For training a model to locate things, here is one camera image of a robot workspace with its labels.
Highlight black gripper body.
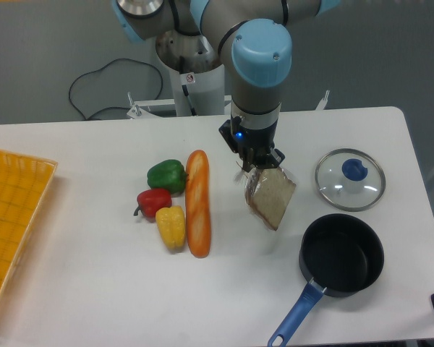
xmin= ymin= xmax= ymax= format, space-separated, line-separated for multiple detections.
xmin=219 ymin=116 xmax=285 ymax=168

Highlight bagged toast slice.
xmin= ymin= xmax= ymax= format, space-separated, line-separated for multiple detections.
xmin=233 ymin=167 xmax=297 ymax=231

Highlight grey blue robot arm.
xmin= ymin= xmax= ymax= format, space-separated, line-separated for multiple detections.
xmin=112 ymin=1 xmax=337 ymax=171

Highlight orange baguette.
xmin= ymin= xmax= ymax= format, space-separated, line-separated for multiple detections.
xmin=185 ymin=150 xmax=211 ymax=258

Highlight green bell pepper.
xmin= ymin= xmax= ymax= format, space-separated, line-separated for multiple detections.
xmin=147 ymin=159 xmax=187 ymax=194

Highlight glass lid blue knob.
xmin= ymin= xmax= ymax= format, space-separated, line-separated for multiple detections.
xmin=314 ymin=148 xmax=386 ymax=212

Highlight yellow bell pepper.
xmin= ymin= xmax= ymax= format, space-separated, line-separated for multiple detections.
xmin=156 ymin=205 xmax=186 ymax=252

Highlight red bell pepper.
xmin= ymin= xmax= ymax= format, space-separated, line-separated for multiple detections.
xmin=133 ymin=188 xmax=172 ymax=218

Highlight yellow plastic basket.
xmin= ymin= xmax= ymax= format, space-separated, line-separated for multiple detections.
xmin=0 ymin=150 xmax=58 ymax=301

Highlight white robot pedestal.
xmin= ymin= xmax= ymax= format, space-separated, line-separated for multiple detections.
xmin=156 ymin=30 xmax=225 ymax=116

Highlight white pedestal base frame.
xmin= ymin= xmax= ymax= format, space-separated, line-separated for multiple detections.
xmin=126 ymin=90 xmax=330 ymax=119

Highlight black pot blue handle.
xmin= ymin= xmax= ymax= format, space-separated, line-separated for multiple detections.
xmin=268 ymin=213 xmax=384 ymax=346

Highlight black floor cable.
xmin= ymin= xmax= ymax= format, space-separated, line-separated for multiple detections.
xmin=68 ymin=59 xmax=164 ymax=121

